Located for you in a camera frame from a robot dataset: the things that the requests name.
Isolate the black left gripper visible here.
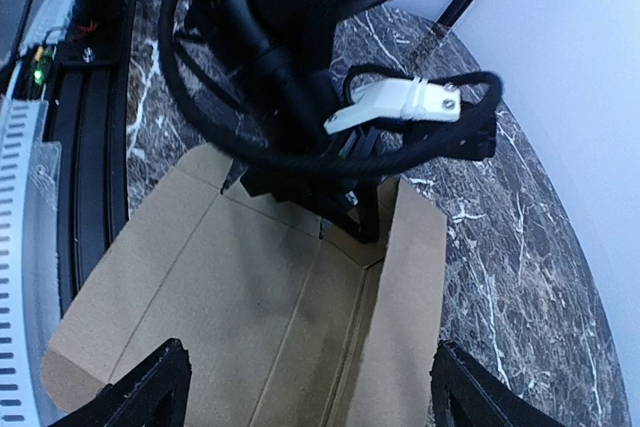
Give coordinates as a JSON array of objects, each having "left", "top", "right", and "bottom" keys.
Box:
[{"left": 240, "top": 71, "right": 380, "bottom": 242}]

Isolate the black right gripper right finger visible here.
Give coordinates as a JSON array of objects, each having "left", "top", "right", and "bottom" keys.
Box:
[{"left": 431, "top": 341, "right": 560, "bottom": 426}]

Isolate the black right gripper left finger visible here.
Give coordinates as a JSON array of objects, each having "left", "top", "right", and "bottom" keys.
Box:
[{"left": 44, "top": 338, "right": 192, "bottom": 426}]

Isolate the brown cardboard box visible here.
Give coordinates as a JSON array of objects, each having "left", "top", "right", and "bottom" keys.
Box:
[{"left": 41, "top": 145, "right": 447, "bottom": 426}]

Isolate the left green circuit board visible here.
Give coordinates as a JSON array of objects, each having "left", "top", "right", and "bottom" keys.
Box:
[{"left": 27, "top": 32, "right": 56, "bottom": 99}]

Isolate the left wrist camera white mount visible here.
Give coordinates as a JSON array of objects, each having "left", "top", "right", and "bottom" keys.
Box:
[{"left": 324, "top": 77, "right": 502, "bottom": 168}]

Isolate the white slotted cable duct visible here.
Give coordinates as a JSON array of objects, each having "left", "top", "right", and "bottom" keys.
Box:
[{"left": 1, "top": 99, "right": 61, "bottom": 426}]

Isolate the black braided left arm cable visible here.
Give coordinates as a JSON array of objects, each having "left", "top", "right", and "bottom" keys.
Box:
[{"left": 158, "top": 0, "right": 504, "bottom": 179}]

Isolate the black curved front rail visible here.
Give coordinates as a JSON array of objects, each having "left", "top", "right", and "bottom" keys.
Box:
[{"left": 47, "top": 0, "right": 146, "bottom": 321}]

